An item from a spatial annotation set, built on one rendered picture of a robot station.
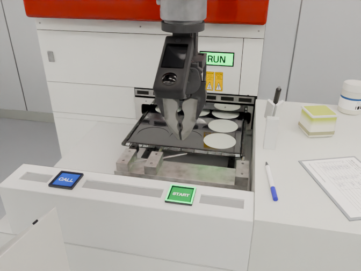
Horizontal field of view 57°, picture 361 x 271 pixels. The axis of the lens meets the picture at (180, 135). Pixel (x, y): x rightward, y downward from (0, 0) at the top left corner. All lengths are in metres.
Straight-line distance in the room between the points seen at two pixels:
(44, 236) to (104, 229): 0.28
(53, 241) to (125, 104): 0.86
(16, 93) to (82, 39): 2.32
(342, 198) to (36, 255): 0.57
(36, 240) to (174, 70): 0.30
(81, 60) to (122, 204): 0.74
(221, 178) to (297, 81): 1.94
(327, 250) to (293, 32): 2.11
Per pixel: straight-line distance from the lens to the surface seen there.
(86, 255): 0.84
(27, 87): 3.45
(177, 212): 0.66
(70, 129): 1.46
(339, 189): 0.78
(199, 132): 1.08
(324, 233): 0.68
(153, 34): 1.19
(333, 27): 2.70
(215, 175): 0.91
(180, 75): 0.50
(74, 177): 0.78
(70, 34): 1.31
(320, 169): 0.83
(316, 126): 0.96
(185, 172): 0.91
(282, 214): 0.68
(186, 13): 0.53
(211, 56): 1.16
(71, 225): 0.79
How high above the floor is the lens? 1.39
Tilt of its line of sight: 28 degrees down
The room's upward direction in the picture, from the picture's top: straight up
